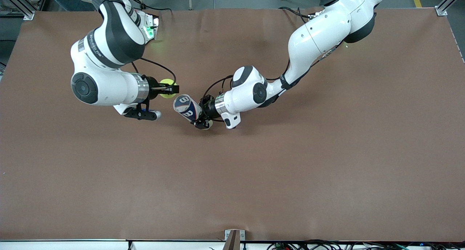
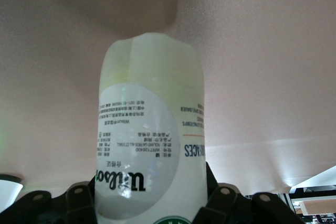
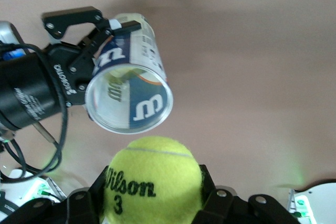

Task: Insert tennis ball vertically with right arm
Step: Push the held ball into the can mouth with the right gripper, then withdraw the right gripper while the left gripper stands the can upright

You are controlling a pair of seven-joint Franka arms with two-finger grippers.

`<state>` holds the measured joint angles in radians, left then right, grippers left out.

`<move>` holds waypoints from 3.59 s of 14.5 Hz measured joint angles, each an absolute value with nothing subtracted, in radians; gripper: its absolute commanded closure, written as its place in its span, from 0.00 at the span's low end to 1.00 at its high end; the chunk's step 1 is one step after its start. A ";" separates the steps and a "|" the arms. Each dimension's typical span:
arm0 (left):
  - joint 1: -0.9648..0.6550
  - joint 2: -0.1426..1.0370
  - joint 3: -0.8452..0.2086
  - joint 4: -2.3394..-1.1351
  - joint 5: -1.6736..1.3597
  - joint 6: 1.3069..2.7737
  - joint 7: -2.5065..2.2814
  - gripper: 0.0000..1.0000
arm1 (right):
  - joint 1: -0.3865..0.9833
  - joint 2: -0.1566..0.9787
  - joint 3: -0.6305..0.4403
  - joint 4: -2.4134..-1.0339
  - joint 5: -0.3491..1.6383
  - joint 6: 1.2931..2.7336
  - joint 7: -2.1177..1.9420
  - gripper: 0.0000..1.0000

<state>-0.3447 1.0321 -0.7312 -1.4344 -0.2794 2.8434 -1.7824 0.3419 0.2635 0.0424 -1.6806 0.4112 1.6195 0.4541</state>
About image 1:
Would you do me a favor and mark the aluminium frame post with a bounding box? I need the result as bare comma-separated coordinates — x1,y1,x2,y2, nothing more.
435,0,465,17
0,0,36,21

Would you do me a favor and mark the black left arm base cable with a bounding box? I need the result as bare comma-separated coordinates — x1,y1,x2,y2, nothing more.
279,6,311,24

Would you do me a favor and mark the yellow tennis ball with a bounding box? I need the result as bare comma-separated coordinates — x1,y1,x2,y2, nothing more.
159,78,178,99

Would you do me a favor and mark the black arm base cable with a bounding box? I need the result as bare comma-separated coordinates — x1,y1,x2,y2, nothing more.
134,0,173,16
279,6,311,24

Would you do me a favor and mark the white table edge rail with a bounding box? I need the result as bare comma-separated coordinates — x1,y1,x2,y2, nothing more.
0,239,465,250

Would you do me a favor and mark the black right arm base cable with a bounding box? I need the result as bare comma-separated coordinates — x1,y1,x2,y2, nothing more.
134,0,173,16

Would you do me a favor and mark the clear plastic tennis ball can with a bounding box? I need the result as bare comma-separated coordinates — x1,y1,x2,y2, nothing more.
173,94,213,130

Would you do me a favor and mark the black cable bundle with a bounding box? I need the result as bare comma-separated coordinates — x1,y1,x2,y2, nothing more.
267,239,465,250

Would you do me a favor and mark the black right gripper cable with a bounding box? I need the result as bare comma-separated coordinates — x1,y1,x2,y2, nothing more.
133,57,177,85

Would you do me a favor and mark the metal bracket with wooden post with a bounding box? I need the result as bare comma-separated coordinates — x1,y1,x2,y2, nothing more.
222,229,246,250

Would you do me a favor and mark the brown paper table cover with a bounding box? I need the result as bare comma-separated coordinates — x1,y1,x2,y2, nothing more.
0,7,465,242

